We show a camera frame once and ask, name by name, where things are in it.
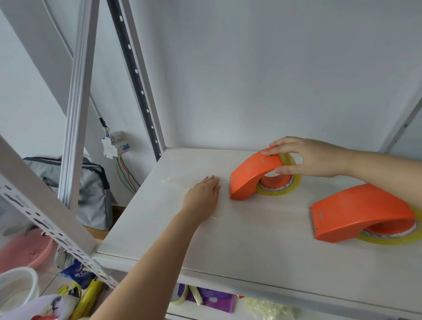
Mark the person's left fingers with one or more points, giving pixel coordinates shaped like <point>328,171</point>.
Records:
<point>211,183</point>

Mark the white metal shelving rack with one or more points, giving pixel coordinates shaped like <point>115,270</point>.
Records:
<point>263,237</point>

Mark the clear yellowish tape roll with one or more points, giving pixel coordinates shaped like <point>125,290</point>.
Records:
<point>395,239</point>
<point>293,186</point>

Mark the white circuit breaker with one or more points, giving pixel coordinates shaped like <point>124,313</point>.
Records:
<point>113,145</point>

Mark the white printed cloth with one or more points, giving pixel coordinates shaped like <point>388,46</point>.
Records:
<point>39,308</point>

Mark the purple packet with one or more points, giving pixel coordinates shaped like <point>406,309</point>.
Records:
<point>217,301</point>

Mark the white plastic bucket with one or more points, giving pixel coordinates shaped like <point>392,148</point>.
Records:
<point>16,286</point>

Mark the orange tape dispenser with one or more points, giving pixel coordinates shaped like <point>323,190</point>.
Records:
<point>250,174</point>
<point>356,211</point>

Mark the clear plastic bag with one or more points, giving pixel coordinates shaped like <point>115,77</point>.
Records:
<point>270,311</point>

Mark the person's right middle finger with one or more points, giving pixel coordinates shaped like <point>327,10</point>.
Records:
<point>283,140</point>

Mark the small clear tape roll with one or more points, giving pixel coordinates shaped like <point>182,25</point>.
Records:
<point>181,298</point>

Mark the pink plastic basin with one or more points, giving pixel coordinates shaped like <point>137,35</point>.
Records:
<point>26,250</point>

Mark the person's right thumb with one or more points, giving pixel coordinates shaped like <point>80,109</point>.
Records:
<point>285,170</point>

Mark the clear tape strip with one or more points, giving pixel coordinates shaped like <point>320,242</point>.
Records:
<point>178,182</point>

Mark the person's right hand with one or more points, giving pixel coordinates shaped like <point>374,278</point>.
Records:
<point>318,158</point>

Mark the person's left forearm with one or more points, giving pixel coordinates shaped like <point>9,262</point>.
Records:
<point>155,263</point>

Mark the grey rag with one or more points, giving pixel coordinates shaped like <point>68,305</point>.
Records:
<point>64,258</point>

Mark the person's right forearm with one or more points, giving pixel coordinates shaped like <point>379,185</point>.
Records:
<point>385,174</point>

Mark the person's left hand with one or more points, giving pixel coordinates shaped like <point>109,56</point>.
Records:
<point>201,199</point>

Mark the grey bag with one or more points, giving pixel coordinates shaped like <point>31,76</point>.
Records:
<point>92,197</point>

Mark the blue packet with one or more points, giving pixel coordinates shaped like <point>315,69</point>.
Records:
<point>77,273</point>

